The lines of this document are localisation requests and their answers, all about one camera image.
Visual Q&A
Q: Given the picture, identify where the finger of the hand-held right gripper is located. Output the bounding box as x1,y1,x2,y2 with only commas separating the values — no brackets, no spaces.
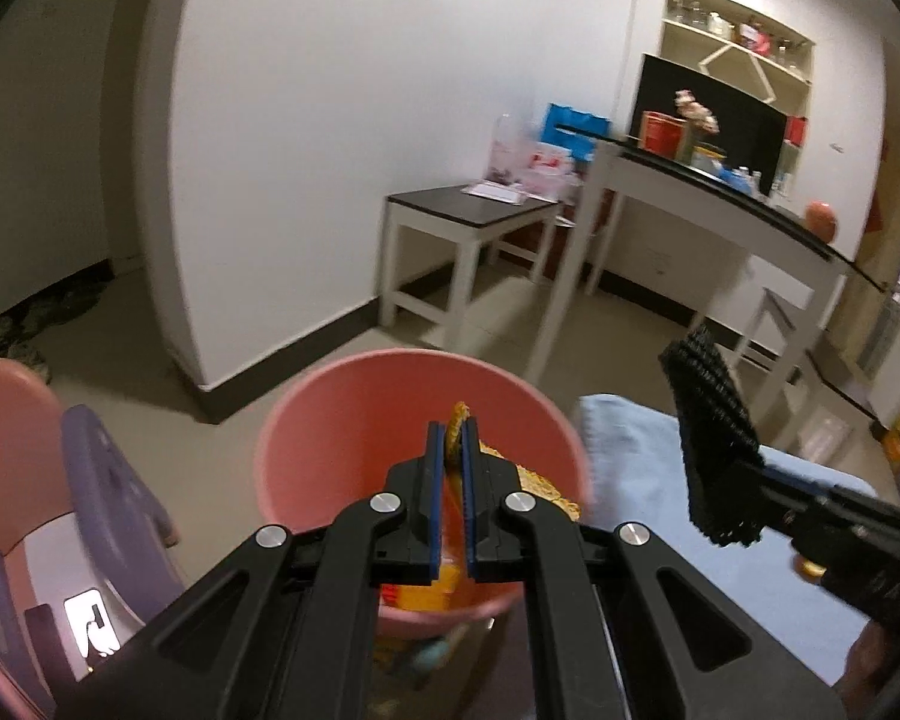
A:
658,326,796,548

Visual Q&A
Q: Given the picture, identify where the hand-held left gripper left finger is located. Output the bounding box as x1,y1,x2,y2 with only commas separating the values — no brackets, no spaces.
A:
56,424,446,720

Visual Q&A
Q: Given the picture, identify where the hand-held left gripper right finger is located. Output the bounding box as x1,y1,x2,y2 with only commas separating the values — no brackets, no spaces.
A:
461,418,845,720

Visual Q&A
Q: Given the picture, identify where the pink plastic bucket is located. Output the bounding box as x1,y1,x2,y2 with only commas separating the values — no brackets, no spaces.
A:
253,349,592,638

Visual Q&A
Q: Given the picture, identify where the person's right hand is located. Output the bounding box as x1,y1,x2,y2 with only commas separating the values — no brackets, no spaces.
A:
836,619,900,700

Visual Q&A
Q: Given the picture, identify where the light blue bed sheet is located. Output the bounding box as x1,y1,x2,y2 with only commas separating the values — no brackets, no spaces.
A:
576,394,900,691

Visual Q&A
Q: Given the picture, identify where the clear plastic container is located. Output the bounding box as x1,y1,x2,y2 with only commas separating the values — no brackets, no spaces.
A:
795,401,856,458

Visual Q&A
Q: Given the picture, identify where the white stool with dark seat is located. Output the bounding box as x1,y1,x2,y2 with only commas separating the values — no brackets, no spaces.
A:
727,289,878,421

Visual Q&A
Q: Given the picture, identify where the colourful cardboard box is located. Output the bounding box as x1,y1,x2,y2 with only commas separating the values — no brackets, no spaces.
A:
373,615,467,691

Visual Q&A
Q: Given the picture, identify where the silver metal appliance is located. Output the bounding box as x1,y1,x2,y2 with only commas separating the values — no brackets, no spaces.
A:
859,210,900,376

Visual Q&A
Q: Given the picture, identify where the long black-topped white table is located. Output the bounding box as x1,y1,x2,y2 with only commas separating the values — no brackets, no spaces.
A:
525,124,890,421

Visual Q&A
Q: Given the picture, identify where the orange ball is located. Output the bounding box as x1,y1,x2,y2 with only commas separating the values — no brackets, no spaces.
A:
805,200,839,239

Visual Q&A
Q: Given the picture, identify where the red box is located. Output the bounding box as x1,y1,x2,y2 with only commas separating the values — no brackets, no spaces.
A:
640,110,687,158

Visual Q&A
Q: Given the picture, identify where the pink and white packet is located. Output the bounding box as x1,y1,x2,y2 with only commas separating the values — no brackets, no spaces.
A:
521,141,578,196

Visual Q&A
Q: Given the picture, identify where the small dark-topped white table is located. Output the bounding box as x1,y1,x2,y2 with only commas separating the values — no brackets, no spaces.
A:
379,184,560,350

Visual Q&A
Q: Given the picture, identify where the black television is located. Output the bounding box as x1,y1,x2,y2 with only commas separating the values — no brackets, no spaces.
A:
628,52,788,181

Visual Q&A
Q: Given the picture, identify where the white paper sheet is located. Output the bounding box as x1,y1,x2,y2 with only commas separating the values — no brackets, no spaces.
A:
461,181,530,203

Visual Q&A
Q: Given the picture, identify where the blue shopping bag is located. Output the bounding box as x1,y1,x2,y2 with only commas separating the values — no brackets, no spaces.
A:
544,101,612,162

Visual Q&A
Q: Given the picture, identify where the pink and purple child chair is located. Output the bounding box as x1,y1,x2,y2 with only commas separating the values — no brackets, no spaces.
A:
0,358,188,720

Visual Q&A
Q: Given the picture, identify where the clear plastic bag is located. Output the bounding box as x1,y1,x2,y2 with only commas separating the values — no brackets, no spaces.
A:
491,114,526,185

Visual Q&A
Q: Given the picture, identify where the patterned dark cloth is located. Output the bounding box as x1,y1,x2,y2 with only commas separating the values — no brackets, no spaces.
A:
0,270,113,383

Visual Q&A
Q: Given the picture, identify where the cream wall shelf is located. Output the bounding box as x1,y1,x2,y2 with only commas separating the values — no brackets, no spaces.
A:
660,0,815,196

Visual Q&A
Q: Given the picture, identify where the wall shelf with bottles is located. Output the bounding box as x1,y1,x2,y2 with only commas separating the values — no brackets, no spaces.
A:
669,0,809,76

